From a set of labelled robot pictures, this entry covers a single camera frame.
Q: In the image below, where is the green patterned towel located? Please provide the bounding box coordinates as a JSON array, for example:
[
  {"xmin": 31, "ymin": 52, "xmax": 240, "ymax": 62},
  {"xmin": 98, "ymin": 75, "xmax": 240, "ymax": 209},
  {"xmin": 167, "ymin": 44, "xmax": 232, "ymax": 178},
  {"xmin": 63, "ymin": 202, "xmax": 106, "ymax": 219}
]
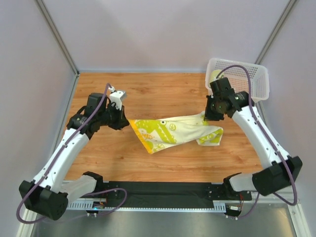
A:
[{"xmin": 209, "ymin": 70, "xmax": 225, "ymax": 82}]

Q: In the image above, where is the yellow green towel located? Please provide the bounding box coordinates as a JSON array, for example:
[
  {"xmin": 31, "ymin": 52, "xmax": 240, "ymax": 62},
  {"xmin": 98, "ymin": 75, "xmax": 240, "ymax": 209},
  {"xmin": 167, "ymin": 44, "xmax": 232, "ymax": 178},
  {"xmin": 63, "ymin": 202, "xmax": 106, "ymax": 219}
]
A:
[{"xmin": 129, "ymin": 111, "xmax": 224, "ymax": 154}]

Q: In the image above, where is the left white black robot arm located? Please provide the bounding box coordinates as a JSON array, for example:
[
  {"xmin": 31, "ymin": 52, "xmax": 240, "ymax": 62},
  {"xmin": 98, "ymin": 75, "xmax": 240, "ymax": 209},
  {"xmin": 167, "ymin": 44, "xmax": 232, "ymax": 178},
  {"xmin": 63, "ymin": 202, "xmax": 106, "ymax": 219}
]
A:
[{"xmin": 19, "ymin": 90, "xmax": 129, "ymax": 221}]

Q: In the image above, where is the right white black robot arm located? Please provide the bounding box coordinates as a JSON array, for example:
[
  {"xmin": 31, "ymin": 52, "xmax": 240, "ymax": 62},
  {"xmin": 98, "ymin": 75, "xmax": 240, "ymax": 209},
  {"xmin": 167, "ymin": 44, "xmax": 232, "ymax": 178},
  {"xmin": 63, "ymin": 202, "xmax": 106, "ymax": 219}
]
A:
[{"xmin": 204, "ymin": 78, "xmax": 302, "ymax": 196}]

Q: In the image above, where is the white perforated plastic basket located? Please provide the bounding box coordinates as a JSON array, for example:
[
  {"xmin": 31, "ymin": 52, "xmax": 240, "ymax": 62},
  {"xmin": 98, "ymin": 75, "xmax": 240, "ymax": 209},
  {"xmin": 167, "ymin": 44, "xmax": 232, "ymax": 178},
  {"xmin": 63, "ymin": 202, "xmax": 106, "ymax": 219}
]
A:
[{"xmin": 205, "ymin": 58, "xmax": 270, "ymax": 103}]

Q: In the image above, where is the black cloth strip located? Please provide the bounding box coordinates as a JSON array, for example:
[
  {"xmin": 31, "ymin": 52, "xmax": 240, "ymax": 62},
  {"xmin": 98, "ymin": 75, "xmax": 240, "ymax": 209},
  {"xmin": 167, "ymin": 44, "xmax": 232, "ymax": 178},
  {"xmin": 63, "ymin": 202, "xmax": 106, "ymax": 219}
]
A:
[{"xmin": 112, "ymin": 181, "xmax": 214, "ymax": 209}]

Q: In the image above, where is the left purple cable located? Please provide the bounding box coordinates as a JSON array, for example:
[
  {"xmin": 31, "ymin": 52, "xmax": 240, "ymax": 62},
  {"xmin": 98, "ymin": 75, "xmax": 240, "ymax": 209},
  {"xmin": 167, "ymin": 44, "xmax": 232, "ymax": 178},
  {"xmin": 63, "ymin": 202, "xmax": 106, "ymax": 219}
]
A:
[{"xmin": 16, "ymin": 82, "xmax": 128, "ymax": 224}]

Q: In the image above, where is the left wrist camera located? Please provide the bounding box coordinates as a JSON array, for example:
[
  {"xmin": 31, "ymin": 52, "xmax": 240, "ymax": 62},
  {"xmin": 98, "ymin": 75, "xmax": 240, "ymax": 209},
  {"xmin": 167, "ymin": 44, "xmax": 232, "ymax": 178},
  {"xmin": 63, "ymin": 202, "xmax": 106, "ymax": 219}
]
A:
[{"xmin": 109, "ymin": 90, "xmax": 127, "ymax": 111}]

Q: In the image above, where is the right aluminium frame post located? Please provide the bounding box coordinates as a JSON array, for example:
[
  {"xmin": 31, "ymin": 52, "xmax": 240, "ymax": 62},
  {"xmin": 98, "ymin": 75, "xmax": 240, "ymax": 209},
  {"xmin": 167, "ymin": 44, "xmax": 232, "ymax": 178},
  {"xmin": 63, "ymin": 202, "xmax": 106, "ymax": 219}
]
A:
[{"xmin": 255, "ymin": 0, "xmax": 299, "ymax": 65}]

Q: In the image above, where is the aluminium frame post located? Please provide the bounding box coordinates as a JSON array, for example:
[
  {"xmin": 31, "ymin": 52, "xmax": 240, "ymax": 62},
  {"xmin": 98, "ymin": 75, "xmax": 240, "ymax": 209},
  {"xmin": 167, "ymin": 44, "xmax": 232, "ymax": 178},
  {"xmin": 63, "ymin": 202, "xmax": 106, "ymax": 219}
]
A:
[
  {"xmin": 34, "ymin": 0, "xmax": 80, "ymax": 75},
  {"xmin": 255, "ymin": 0, "xmax": 299, "ymax": 65}
]

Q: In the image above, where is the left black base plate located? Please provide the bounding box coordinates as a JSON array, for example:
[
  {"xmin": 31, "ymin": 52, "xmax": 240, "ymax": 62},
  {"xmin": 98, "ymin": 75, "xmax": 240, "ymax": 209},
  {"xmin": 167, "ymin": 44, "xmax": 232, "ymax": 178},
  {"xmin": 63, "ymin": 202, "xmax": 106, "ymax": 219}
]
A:
[{"xmin": 82, "ymin": 182, "xmax": 120, "ymax": 198}]

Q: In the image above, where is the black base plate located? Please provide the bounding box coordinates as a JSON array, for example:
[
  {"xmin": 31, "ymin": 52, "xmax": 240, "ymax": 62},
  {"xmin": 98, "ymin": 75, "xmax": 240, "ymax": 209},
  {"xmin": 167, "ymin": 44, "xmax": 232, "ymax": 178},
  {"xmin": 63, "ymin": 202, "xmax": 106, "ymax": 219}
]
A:
[
  {"xmin": 206, "ymin": 183, "xmax": 252, "ymax": 201},
  {"xmin": 82, "ymin": 182, "xmax": 120, "ymax": 198}
]

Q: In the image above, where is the grey slotted cable duct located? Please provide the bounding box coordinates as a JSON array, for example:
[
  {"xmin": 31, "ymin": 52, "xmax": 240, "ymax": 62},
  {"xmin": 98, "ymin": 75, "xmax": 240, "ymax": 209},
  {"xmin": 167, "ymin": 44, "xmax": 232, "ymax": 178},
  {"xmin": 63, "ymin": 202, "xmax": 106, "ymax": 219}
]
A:
[{"xmin": 66, "ymin": 199, "xmax": 227, "ymax": 212}]

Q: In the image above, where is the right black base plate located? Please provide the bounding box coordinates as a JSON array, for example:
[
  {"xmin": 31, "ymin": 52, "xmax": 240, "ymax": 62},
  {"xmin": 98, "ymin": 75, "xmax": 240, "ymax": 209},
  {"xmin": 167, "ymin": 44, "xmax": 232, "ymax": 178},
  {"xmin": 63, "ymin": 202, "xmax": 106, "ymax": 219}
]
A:
[{"xmin": 206, "ymin": 183, "xmax": 252, "ymax": 201}]

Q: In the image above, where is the aluminium front rail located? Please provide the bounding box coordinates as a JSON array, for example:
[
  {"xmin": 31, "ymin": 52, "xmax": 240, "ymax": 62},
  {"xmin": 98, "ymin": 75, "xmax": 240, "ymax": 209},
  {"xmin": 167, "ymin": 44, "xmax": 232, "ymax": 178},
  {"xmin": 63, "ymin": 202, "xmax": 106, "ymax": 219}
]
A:
[{"xmin": 63, "ymin": 180, "xmax": 288, "ymax": 207}]

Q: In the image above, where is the left aluminium frame post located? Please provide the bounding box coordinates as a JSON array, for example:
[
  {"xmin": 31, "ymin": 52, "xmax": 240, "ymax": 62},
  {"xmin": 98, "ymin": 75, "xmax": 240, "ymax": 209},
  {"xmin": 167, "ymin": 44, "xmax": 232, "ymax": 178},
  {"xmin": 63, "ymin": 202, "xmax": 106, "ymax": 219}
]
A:
[{"xmin": 34, "ymin": 0, "xmax": 80, "ymax": 75}]

